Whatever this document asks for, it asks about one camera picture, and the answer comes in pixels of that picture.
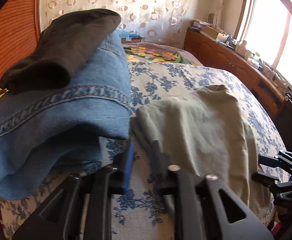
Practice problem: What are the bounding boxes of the olive green pants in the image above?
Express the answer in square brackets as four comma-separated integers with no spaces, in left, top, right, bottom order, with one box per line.
[131,85,271,217]

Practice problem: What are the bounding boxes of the blue floral bedspread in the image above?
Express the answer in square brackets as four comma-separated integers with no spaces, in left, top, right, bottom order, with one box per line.
[0,61,285,239]

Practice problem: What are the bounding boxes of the wooden sideboard cabinet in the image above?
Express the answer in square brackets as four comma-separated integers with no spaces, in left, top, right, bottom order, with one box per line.
[183,28,292,120]

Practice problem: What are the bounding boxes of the folded blue jeans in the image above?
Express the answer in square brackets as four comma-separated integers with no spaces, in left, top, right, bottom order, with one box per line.
[0,32,131,200]

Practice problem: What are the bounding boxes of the colourful floral blanket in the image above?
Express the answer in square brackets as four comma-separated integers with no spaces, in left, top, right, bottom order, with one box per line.
[123,42,202,66]

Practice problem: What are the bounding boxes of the cardboard box on sideboard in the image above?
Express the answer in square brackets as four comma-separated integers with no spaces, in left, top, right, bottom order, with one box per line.
[202,26,228,42]

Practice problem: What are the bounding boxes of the cardboard box with blue items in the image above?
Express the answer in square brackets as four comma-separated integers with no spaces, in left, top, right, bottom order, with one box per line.
[116,28,143,44]

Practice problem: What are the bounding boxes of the folded black garment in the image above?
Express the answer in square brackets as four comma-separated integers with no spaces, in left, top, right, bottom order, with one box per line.
[0,9,121,94]

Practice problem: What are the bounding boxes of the wooden slatted wardrobe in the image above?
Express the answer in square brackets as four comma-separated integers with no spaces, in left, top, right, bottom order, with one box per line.
[0,0,40,78]

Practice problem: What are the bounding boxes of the circle pattern sheer curtain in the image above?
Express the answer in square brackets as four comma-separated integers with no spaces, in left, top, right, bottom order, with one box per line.
[39,0,191,47]

